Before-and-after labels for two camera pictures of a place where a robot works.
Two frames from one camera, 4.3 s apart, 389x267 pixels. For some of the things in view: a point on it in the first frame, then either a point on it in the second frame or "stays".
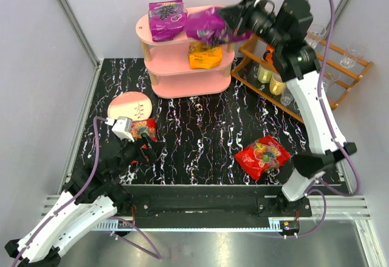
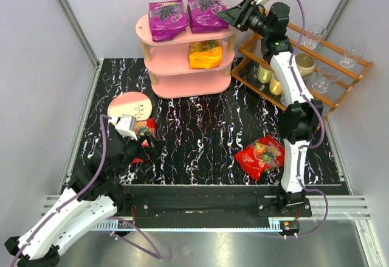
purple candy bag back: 167,19 stays
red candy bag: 144,125 stays
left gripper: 140,146 stays
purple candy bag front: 211,25 → 203,13
